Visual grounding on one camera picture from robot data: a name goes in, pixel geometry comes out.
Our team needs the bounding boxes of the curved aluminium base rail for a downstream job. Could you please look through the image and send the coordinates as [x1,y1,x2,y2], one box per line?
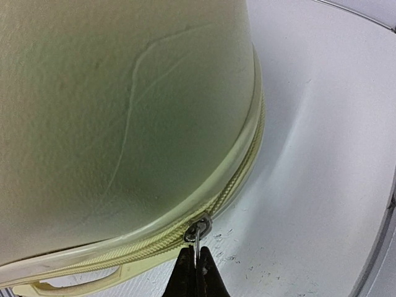
[349,185,396,297]

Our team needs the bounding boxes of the pale yellow hard-shell suitcase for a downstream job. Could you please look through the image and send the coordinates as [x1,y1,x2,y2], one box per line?
[1,1,265,296]

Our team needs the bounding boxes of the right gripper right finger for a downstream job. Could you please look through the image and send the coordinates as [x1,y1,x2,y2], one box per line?
[196,246,230,297]

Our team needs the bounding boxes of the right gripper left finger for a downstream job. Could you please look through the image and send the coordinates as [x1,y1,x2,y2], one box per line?
[162,246,197,297]

